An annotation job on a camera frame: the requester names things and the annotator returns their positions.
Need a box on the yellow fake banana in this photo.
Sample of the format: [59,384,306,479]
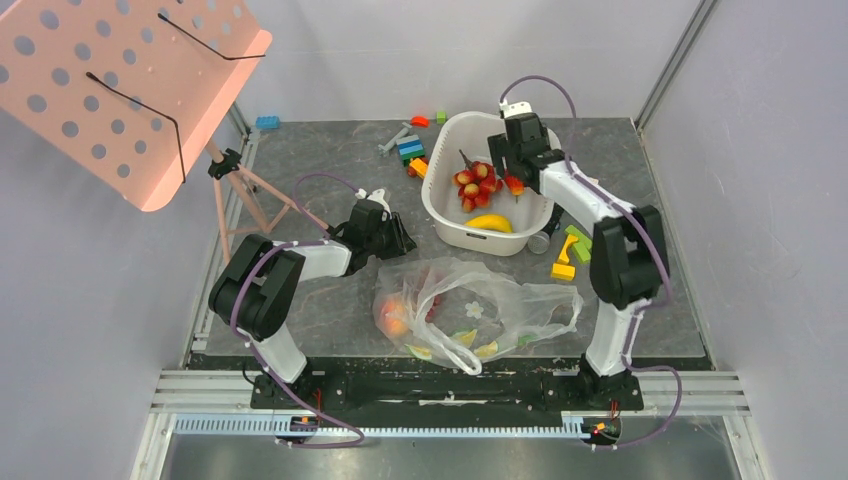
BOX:
[465,214,514,234]

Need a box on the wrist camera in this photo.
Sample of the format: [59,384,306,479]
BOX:
[355,188,391,212]
[499,101,533,119]

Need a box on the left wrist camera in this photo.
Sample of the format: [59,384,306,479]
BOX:
[355,188,391,212]

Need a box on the blue lego brick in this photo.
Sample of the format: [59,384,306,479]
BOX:
[255,115,281,130]

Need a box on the grey toy wrench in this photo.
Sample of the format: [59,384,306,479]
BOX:
[377,122,413,156]

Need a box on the dark red grape bunch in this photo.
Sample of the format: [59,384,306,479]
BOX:
[418,269,444,324]

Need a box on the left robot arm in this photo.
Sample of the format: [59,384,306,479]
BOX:
[207,199,417,384]

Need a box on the orange fake peach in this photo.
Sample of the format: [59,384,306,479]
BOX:
[377,294,409,339]

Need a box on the white plastic basin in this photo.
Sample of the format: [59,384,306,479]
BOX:
[421,111,553,256]

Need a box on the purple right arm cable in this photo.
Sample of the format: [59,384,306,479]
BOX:
[498,74,684,452]

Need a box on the pink music stand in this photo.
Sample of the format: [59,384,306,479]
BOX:
[0,0,333,263]

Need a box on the black microphone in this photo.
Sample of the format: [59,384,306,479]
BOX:
[526,204,564,255]

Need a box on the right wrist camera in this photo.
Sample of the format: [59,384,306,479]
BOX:
[499,101,533,119]

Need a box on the stacked coloured brick pile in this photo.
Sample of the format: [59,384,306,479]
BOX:
[396,135,428,178]

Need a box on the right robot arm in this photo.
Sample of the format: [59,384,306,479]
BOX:
[487,111,670,394]

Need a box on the red yellow fruit bunch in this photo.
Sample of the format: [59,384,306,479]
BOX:
[452,150,504,213]

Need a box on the red fake pear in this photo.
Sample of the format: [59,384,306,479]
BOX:
[503,174,525,201]

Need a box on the translucent plastic bag with fruits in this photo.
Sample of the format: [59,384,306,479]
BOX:
[373,257,584,376]

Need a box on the aluminium frame post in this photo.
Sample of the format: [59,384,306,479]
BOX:
[633,0,720,134]

